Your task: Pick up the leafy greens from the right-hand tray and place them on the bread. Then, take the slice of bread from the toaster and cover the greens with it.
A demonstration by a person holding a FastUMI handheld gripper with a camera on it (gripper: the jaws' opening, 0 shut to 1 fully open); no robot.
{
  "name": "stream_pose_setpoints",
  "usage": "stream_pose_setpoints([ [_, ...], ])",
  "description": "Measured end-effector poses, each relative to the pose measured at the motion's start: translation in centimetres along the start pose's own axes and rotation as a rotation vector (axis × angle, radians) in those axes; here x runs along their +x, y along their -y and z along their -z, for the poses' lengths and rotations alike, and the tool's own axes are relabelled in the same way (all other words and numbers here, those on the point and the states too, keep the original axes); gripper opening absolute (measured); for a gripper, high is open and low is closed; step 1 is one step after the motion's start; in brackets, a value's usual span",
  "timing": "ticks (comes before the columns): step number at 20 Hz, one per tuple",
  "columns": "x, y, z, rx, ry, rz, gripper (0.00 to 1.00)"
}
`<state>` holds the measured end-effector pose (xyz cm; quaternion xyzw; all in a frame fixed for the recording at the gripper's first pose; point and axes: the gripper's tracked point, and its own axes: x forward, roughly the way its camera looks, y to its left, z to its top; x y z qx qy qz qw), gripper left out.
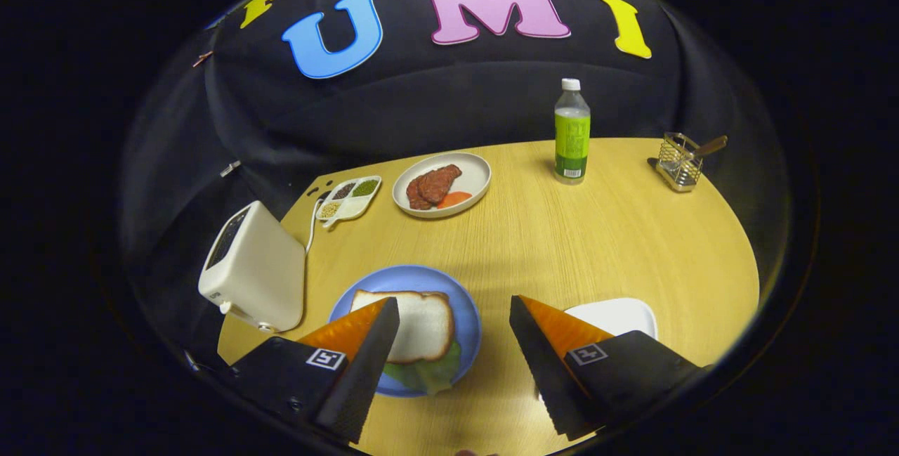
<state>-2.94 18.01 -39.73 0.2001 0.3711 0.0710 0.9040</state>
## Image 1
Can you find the pink clothespin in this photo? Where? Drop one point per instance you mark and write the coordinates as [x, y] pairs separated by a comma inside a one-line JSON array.
[[202, 57]]

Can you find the brown meat patty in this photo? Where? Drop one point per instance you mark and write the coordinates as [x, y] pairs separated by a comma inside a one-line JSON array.
[[416, 197], [439, 182]]

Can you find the white bread slice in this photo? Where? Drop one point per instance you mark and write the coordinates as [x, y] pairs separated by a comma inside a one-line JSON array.
[[425, 322]]

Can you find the round white plate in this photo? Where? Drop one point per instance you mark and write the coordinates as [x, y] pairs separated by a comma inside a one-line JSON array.
[[474, 171]]

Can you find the white toaster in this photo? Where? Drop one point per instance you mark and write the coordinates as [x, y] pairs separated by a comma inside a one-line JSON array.
[[260, 273]]

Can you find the green lettuce leaf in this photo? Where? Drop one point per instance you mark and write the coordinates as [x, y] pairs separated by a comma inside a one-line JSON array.
[[435, 372]]

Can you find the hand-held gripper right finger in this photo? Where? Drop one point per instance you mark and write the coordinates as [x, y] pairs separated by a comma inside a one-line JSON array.
[[544, 372]]

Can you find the green label plastic bottle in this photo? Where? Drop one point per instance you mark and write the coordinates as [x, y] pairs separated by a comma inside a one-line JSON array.
[[572, 136]]

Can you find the blue plate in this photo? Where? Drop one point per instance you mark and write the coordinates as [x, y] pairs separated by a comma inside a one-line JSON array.
[[421, 277]]

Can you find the white divided bean dish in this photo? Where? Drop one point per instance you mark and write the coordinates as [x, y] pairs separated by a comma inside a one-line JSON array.
[[349, 201]]

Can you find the white clip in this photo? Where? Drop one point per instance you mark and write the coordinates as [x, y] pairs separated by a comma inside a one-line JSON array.
[[230, 168]]

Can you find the red tomato slice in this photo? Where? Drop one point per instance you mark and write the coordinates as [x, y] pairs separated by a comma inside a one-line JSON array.
[[455, 199]]

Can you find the empty white plate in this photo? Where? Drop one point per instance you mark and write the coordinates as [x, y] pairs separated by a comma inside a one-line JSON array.
[[621, 315]]

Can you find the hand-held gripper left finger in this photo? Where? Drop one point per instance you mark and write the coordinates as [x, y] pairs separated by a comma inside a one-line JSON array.
[[365, 379]]

